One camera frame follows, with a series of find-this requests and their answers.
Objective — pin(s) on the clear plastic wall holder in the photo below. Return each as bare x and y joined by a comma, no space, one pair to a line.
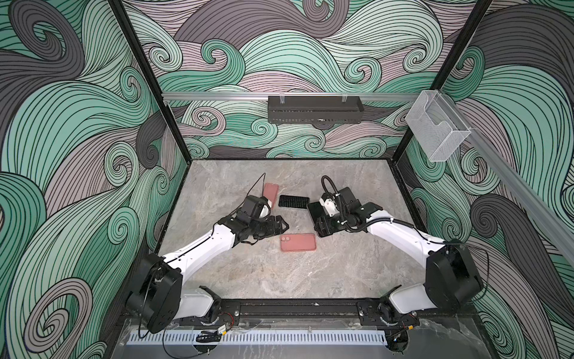
437,124

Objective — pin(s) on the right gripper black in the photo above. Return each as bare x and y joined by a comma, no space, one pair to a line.
324,222

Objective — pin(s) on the black wall tray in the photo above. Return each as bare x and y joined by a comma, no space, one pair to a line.
300,109

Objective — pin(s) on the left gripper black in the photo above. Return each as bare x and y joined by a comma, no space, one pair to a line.
278,229

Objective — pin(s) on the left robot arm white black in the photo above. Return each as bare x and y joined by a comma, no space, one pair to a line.
155,295

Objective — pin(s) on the aluminium rail back wall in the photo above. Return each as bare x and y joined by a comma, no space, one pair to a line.
261,96

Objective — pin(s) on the aluminium rail right wall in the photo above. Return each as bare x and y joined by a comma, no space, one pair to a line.
533,165

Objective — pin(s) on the pink phone case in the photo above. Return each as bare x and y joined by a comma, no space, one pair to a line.
270,192
297,242

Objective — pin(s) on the black phone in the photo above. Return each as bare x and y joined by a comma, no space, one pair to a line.
316,211

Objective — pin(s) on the aluminium rail wall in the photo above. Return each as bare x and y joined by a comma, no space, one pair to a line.
533,165
261,96

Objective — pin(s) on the white slotted cable duct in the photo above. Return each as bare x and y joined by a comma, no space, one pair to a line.
267,337

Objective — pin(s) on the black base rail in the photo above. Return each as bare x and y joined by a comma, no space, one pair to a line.
296,309

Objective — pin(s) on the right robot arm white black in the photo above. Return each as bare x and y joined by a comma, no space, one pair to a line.
451,276

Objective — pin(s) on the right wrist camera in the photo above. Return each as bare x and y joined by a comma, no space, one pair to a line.
330,207

